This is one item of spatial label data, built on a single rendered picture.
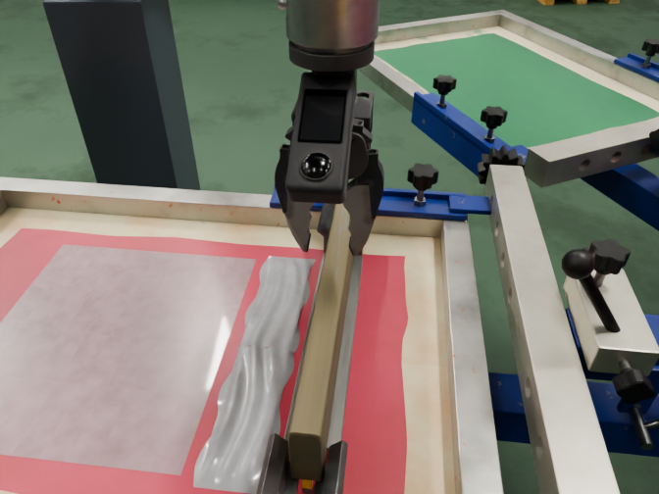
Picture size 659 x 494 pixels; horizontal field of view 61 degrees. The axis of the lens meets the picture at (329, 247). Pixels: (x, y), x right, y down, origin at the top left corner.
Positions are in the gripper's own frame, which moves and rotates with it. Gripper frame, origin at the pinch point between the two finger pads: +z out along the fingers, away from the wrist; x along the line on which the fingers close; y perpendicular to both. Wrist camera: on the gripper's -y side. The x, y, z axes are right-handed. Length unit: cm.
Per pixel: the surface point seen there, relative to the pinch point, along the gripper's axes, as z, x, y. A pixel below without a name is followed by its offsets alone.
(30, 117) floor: 110, 213, 246
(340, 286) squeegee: 6.7, -1.1, 1.5
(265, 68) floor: 110, 88, 342
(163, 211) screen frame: 15.4, 30.0, 25.7
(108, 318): 16.9, 29.5, 3.2
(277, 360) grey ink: 16.5, 6.2, -1.6
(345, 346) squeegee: 13.1, -2.0, -1.5
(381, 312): 17.1, -5.9, 8.6
